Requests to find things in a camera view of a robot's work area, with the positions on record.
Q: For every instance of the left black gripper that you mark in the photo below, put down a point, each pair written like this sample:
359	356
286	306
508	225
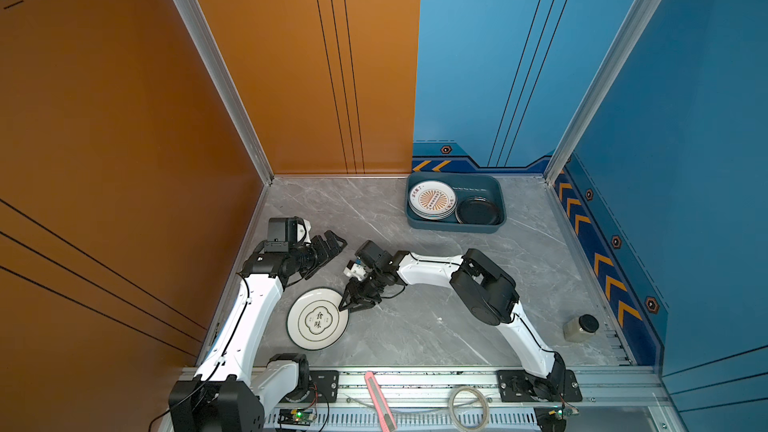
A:
323	254

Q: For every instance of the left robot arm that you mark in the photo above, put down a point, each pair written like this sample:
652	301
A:
224	394

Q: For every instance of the large white flower plate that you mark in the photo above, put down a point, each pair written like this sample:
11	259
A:
314	321

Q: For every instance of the small jar black lid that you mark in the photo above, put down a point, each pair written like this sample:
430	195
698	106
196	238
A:
581	328

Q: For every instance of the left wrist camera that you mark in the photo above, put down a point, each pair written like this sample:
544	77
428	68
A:
284	233

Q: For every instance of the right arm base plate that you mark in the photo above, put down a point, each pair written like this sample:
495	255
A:
516	386

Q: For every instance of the pink utility knife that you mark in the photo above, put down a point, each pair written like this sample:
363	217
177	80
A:
384	414

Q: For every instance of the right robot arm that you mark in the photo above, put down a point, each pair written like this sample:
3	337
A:
489	293

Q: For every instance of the sunburst plate front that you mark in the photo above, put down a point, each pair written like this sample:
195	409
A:
432	200

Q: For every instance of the teal plastic bin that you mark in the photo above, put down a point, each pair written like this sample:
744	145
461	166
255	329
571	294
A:
465	185

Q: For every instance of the black plate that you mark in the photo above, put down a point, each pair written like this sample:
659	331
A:
478	211

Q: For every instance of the circuit board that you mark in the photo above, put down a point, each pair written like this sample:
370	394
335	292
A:
296	418
554	419

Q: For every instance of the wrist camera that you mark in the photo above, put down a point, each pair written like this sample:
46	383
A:
370	259
284	233

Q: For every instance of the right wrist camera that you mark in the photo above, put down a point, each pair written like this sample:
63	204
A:
370	259

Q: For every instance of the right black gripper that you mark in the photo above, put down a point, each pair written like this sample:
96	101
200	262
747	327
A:
356	297

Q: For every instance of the right circuit board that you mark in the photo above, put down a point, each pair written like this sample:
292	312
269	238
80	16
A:
554	419

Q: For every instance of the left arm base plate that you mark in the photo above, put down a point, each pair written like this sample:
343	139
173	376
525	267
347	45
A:
323	384

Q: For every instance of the left circuit board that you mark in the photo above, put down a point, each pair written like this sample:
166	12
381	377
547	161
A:
296	418

